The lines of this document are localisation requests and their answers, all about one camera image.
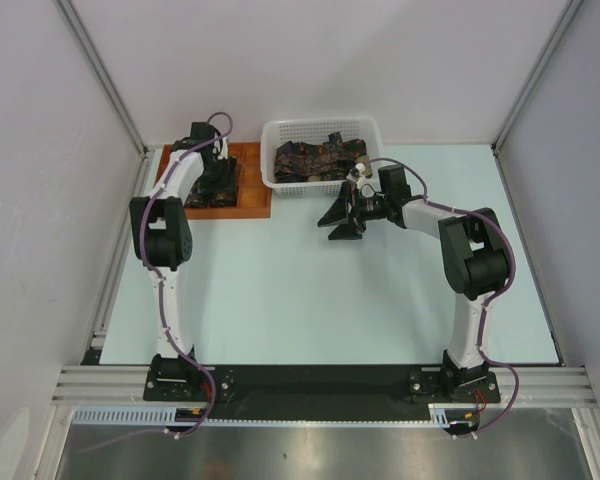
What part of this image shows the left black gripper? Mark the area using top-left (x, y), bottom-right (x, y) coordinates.
top-left (199, 155), bottom-right (238, 200)

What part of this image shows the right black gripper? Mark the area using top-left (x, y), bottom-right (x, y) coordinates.
top-left (318, 181), bottom-right (390, 241)

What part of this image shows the orange green patterned tie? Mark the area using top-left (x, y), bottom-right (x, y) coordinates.
top-left (209, 183), bottom-right (238, 208)

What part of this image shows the dark red tie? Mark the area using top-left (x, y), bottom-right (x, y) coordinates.
top-left (184, 183), bottom-right (210, 209)

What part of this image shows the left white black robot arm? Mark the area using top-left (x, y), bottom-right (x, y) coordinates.
top-left (129, 119), bottom-right (233, 402)

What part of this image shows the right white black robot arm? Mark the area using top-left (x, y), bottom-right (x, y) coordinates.
top-left (317, 164), bottom-right (516, 401)

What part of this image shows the orange compartment tray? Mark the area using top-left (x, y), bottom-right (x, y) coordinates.
top-left (184, 142), bottom-right (272, 220)

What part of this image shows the olive gold tie in basket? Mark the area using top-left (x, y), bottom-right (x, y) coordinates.
top-left (356, 155), bottom-right (371, 172)

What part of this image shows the dark patterned tie in basket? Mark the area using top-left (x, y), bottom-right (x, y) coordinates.
top-left (274, 132), bottom-right (367, 183)

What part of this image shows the white plastic basket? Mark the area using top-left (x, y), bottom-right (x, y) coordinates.
top-left (261, 115), bottom-right (383, 197)

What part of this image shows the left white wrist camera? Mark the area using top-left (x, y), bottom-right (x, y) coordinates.
top-left (212, 137), bottom-right (229, 161)

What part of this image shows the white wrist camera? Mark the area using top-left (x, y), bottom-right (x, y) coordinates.
top-left (212, 137), bottom-right (229, 161)
top-left (346, 162), bottom-right (373, 188)

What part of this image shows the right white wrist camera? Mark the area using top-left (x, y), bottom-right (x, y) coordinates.
top-left (346, 162), bottom-right (373, 188)

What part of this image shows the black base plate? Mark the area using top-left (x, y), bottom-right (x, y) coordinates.
top-left (143, 358), bottom-right (501, 422)

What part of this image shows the aluminium frame rail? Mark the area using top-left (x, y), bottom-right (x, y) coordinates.
top-left (53, 0), bottom-right (148, 156)

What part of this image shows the white slotted cable duct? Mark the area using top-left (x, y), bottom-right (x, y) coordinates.
top-left (73, 406), bottom-right (471, 428)

